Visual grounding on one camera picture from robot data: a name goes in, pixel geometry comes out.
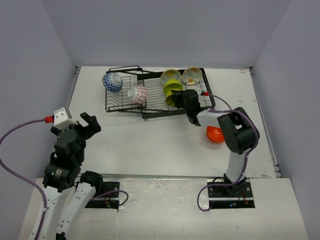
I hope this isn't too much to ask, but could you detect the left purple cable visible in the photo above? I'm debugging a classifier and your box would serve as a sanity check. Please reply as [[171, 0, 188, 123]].
[[0, 115, 55, 240]]

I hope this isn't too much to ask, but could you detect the red pattern white bowl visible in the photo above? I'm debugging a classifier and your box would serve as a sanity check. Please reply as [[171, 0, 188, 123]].
[[127, 85, 148, 105]]

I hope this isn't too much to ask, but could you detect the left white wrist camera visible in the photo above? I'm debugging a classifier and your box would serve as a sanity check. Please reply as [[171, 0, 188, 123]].
[[53, 107, 78, 131]]

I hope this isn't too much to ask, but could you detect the floral orange green bowl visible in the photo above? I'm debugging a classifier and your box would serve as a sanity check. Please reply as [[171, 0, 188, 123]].
[[182, 67, 203, 85]]

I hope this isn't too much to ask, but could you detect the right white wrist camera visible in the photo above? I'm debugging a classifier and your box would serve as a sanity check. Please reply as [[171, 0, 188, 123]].
[[198, 91, 211, 105]]

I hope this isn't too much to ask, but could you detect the blue zigzag pattern bowl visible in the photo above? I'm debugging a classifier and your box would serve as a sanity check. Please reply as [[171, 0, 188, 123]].
[[102, 72, 123, 93]]

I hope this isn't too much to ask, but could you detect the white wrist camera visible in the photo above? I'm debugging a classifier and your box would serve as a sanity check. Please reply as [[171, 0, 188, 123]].
[[198, 91, 211, 105], [53, 107, 78, 131]]

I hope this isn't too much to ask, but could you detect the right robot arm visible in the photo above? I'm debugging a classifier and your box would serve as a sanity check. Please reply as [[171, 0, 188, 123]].
[[172, 90, 260, 197]]

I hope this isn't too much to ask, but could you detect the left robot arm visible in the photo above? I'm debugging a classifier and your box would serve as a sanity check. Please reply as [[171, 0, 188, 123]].
[[30, 108, 104, 240]]

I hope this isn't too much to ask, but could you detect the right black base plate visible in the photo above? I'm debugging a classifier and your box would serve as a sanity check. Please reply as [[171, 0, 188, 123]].
[[207, 180, 256, 210]]

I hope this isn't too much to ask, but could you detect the yellow sun pattern bowl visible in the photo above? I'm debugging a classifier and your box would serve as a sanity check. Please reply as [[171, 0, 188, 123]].
[[160, 69, 182, 85]]

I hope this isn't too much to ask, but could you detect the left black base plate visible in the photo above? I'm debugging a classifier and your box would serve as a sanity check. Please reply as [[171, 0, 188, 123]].
[[85, 181, 120, 210]]

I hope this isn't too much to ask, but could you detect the black wire dish rack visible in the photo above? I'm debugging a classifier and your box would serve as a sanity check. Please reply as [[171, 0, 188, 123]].
[[104, 65, 217, 121]]

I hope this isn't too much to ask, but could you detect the lime green bowl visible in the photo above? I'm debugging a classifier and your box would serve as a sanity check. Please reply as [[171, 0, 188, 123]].
[[165, 90, 175, 106], [163, 78, 183, 94]]

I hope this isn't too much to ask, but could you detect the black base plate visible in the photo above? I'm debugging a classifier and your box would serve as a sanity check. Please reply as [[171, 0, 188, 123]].
[[207, 180, 256, 210], [85, 181, 120, 210]]

